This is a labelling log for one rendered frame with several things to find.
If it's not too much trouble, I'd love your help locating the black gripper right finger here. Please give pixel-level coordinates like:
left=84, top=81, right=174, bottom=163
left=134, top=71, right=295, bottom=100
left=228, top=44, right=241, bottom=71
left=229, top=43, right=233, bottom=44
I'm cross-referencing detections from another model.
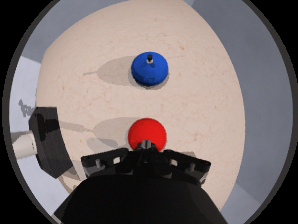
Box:
left=146, top=140, right=211, bottom=185

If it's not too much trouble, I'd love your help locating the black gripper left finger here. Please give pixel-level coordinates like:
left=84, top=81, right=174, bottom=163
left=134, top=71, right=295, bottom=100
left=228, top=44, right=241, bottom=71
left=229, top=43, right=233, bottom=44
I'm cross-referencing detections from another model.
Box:
left=81, top=140, right=147, bottom=178

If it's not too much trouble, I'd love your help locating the blue dome bell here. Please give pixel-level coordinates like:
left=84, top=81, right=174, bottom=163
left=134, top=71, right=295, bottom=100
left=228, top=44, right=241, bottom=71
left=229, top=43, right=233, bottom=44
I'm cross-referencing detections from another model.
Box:
left=131, top=52, right=168, bottom=87

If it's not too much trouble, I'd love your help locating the red dome bell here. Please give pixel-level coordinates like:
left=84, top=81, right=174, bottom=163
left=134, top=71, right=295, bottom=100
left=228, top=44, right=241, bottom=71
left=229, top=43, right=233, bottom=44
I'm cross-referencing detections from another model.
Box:
left=128, top=118, right=166, bottom=152

